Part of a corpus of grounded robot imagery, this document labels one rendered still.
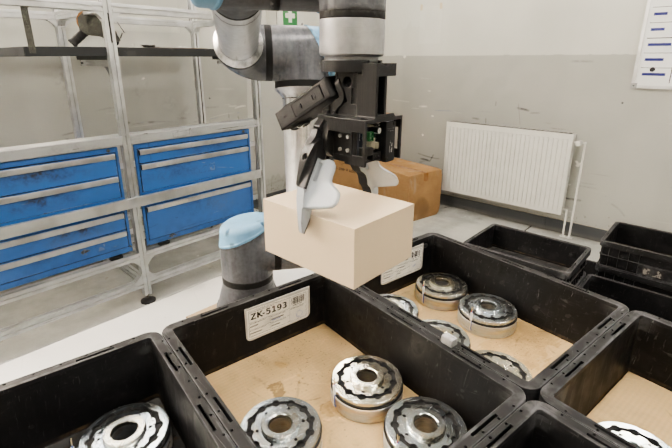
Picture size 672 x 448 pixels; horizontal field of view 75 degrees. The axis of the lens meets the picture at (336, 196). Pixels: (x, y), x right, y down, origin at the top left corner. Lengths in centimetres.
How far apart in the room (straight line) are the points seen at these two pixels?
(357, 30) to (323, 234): 23
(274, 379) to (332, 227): 31
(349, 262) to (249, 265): 50
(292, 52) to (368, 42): 46
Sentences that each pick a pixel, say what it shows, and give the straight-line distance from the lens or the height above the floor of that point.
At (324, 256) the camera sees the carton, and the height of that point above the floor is 107.
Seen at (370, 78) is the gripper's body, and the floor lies 128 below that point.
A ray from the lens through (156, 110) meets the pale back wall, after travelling 344.
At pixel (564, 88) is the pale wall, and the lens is 367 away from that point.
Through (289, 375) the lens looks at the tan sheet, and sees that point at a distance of 74.
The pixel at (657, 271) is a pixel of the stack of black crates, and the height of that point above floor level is 52.
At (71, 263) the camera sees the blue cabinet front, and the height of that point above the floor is 35.
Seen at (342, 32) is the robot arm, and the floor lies 133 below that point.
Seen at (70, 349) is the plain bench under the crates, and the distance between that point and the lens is 115.
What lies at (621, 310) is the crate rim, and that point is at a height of 93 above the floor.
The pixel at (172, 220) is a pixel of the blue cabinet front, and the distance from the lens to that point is 263.
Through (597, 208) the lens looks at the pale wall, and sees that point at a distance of 374.
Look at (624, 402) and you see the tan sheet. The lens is 80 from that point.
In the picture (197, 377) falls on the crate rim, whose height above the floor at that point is 93.
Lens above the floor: 130
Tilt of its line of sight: 18 degrees down
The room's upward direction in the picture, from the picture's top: straight up
